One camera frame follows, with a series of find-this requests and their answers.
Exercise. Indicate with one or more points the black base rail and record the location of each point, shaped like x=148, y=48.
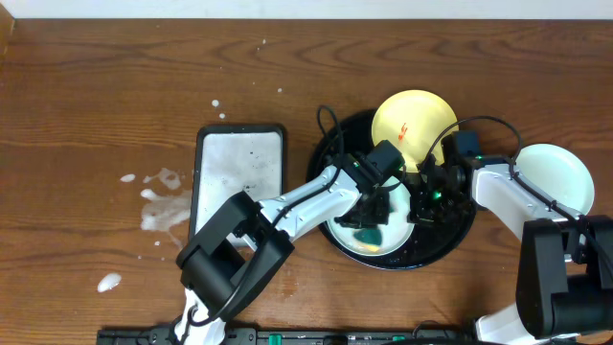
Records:
x=247, y=336

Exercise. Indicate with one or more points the light green plate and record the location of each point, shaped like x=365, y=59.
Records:
x=559, y=174
x=395, y=233

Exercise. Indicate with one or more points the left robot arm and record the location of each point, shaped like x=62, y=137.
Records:
x=234, y=255

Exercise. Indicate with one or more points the black round tray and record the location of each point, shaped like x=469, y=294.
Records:
x=427, y=243

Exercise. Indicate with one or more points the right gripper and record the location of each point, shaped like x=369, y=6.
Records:
x=420, y=213

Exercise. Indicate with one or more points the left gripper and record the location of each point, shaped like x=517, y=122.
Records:
x=372, y=211

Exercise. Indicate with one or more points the black rectangular soap tray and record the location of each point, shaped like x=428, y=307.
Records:
x=234, y=158

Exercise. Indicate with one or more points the light green plate front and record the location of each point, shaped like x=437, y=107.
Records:
x=395, y=233

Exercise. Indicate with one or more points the yellow plate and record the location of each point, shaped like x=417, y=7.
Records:
x=411, y=120

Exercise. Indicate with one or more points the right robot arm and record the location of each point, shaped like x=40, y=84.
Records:
x=564, y=279

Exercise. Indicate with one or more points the green yellow sponge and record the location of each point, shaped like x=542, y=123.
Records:
x=369, y=236

